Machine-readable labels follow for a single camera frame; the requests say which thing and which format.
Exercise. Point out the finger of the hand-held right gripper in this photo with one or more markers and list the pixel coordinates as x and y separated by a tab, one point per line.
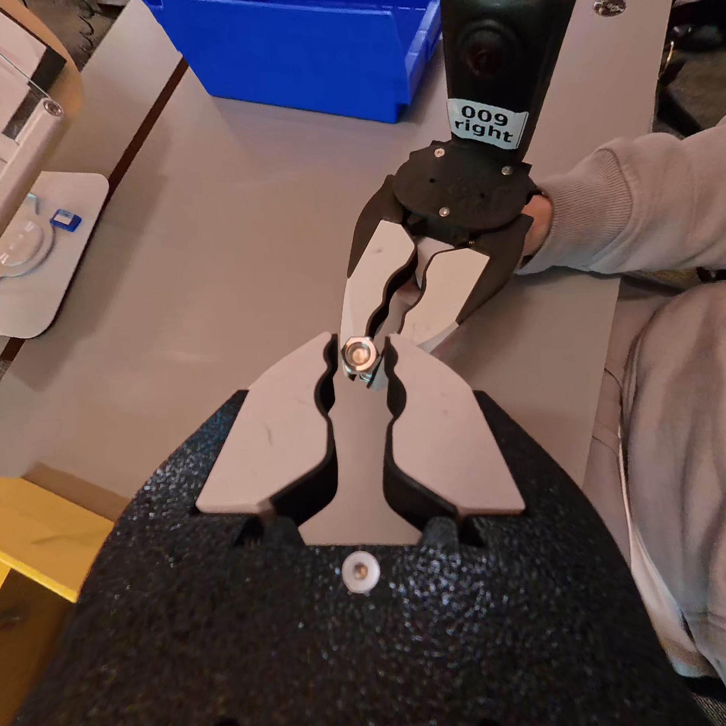
374	266
448	289

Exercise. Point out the metal bolt with hex nut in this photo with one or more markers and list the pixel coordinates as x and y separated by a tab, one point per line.
359	354

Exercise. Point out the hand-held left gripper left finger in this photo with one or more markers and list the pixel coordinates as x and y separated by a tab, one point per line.
272	431

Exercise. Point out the white rounded tray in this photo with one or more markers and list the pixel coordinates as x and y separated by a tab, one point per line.
68	272

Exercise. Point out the white appliance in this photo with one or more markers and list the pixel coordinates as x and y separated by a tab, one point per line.
22	102

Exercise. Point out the clear plastic lid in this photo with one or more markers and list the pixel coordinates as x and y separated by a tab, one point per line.
22	241

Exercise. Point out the blue plastic bin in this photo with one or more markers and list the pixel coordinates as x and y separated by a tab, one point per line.
306	51

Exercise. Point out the round metal table fitting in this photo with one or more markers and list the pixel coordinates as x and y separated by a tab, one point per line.
609	5

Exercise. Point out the yellow box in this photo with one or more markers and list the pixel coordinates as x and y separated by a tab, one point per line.
45	533

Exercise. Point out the small blue card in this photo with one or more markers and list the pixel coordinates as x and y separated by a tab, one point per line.
66	219

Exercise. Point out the person's right hand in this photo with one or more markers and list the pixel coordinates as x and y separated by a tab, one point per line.
539	218

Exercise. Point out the person's grey clothed body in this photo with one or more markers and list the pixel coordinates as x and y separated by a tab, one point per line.
675	454

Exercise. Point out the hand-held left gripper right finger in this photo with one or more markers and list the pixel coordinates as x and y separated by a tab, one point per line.
448	442

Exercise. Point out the person's right forearm grey sleeve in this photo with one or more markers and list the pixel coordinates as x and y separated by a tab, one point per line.
635	204

